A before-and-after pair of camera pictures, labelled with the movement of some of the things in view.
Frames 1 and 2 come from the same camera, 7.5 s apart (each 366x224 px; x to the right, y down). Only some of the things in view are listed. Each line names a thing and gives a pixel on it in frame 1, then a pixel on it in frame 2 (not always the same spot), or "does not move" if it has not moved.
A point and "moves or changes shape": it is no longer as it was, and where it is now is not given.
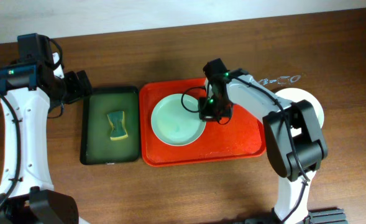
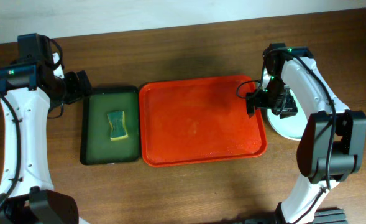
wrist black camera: (215, 68) to (276, 45)
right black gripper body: (218, 110) to (280, 100)
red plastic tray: (243, 135) does not move
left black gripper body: (76, 86) does not move
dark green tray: (96, 147) does not move
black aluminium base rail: (328, 216) does not move
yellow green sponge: (117, 121) does not move
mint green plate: (176, 120) moves or changes shape
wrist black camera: (39, 50) does not move
